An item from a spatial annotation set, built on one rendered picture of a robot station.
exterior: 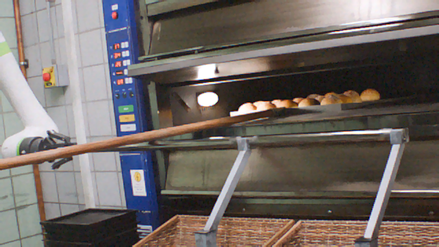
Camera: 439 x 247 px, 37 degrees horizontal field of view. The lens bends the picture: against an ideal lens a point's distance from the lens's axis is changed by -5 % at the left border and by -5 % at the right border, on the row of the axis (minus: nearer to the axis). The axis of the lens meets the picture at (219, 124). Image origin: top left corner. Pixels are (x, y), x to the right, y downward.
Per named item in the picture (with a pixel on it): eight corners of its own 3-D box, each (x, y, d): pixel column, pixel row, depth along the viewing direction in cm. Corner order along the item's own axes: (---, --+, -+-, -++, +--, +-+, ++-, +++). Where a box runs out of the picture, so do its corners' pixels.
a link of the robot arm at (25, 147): (18, 166, 218) (14, 138, 217) (46, 161, 226) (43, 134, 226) (28, 166, 214) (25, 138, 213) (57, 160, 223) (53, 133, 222)
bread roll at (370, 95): (357, 101, 314) (356, 90, 313) (364, 100, 319) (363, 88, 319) (376, 100, 307) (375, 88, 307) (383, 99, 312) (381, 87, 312)
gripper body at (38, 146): (46, 135, 220) (63, 134, 214) (50, 160, 221) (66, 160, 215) (28, 138, 215) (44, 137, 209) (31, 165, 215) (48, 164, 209)
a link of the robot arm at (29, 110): (-20, 73, 233) (-9, 61, 225) (5, 60, 241) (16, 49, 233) (33, 158, 236) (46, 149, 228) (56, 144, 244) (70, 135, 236)
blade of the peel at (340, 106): (341, 110, 258) (340, 103, 258) (230, 119, 294) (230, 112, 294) (383, 101, 285) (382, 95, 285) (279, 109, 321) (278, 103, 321)
